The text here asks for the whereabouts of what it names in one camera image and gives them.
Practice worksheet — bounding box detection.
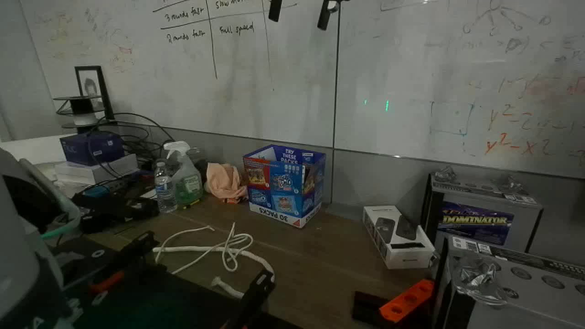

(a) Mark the thin white rope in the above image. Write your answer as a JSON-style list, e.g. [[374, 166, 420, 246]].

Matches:
[[151, 220, 255, 277]]

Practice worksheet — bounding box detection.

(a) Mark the blue cardboard snack box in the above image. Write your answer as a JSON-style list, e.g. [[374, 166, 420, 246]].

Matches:
[[241, 142, 327, 229]]

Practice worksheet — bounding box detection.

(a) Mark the dark blue box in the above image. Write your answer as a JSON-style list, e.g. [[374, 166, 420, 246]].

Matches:
[[58, 129, 126, 167]]

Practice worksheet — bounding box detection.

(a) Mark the flat white box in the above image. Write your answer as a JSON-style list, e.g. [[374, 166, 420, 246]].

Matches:
[[53, 151, 140, 186]]

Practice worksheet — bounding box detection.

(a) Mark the white box with black devices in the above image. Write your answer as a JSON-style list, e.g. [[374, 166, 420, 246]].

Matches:
[[361, 204, 436, 270]]

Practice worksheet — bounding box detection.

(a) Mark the spray bottle with green liquid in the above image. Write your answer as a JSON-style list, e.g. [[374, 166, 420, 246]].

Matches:
[[162, 140, 206, 208]]

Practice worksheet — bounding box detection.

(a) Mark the clear water bottle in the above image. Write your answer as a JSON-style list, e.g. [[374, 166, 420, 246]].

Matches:
[[153, 160, 179, 215]]

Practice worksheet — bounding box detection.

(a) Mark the grey tiered stand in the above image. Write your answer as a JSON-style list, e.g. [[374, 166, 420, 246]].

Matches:
[[53, 92, 106, 133]]

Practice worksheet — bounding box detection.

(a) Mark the black device pile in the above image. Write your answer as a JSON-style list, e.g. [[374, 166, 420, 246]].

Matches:
[[71, 169, 160, 233]]

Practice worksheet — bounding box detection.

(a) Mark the grey battery with dark label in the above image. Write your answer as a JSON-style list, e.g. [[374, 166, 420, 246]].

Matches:
[[418, 171, 544, 253]]

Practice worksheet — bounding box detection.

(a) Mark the black table clamp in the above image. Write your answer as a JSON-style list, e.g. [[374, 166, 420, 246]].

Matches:
[[221, 268, 277, 329]]

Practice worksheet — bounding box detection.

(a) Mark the orange and black block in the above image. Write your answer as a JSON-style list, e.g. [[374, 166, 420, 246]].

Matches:
[[351, 277, 436, 325]]

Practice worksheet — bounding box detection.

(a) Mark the black base mat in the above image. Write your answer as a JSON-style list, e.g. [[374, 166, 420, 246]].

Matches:
[[71, 266, 244, 329]]

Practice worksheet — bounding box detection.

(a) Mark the grey battery with round caps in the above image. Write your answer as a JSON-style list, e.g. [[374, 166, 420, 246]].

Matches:
[[433, 235, 585, 329]]

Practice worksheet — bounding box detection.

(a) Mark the wall whiteboard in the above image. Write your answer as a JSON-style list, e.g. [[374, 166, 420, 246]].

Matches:
[[16, 0, 585, 180]]

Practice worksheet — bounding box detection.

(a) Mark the black cable bundle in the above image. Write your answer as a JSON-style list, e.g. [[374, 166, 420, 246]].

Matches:
[[111, 109, 179, 164]]

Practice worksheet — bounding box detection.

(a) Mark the black picture frame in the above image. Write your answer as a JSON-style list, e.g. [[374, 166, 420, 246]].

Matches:
[[73, 63, 117, 123]]

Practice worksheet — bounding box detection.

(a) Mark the black clamp with orange handle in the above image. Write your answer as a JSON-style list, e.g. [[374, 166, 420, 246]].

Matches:
[[60, 229, 160, 297]]

